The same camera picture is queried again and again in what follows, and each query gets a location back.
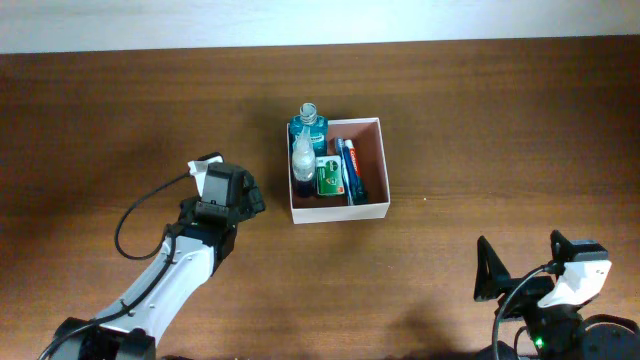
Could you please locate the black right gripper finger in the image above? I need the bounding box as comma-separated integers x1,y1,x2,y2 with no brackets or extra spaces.
550,230,574,264
473,236,511,302

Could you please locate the clear spray bottle dark liquid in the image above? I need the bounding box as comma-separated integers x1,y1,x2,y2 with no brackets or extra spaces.
291,126,316,198

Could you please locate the green soap bar pack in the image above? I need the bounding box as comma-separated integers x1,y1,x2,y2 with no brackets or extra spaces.
316,155,345,197

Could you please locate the blue mouthwash bottle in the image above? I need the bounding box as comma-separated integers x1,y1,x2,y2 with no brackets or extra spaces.
288,103,328,156

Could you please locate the Colgate toothpaste tube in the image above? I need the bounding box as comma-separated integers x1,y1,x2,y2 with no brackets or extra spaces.
344,139,368,205

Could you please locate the blue white toothbrush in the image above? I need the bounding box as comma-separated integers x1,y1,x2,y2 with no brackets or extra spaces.
335,137,354,206

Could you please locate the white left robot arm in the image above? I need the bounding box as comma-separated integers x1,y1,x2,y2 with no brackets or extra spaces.
40,156,265,359

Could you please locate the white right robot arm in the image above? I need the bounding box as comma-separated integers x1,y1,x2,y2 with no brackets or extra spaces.
473,230,639,360

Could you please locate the white cardboard box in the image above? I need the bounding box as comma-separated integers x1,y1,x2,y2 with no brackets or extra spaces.
289,118,391,224

